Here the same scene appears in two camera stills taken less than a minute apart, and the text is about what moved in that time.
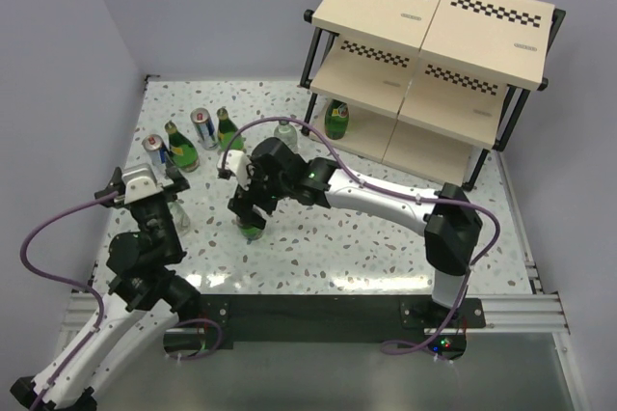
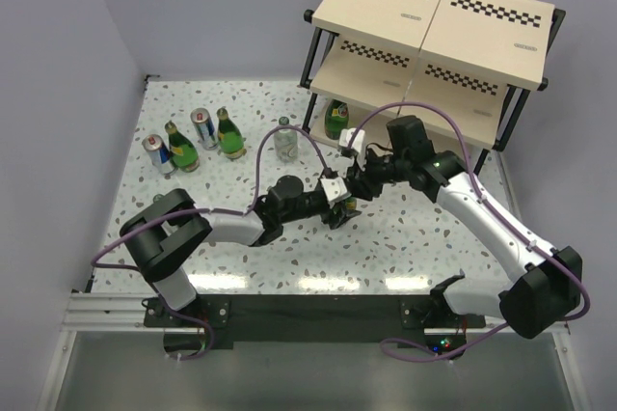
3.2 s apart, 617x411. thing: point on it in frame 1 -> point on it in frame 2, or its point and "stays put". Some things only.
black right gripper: x=244 y=201 -> x=359 y=179
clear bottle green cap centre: x=286 y=133 stays put
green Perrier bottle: x=181 y=150 stays put
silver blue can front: x=153 y=144 stays put
